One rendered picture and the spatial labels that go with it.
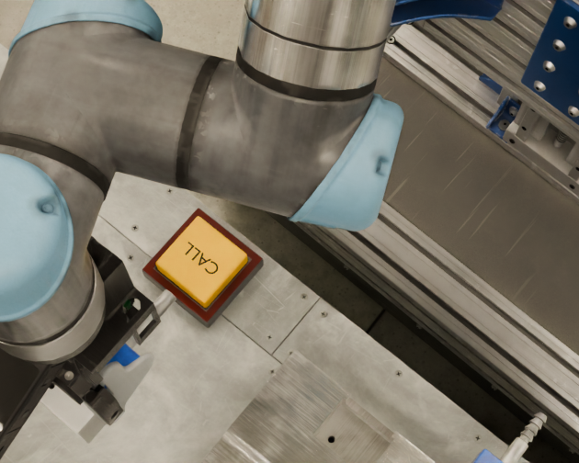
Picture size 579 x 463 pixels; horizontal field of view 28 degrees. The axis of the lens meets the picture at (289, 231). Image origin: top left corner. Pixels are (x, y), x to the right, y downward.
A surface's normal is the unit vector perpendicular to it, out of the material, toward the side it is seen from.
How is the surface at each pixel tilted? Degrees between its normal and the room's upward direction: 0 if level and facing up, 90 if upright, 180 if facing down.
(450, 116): 0
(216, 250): 0
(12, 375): 33
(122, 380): 79
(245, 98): 62
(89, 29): 18
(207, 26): 0
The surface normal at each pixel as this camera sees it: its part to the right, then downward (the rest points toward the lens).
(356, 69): 0.54, 0.52
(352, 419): 0.00, -0.32
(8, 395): -0.36, 0.11
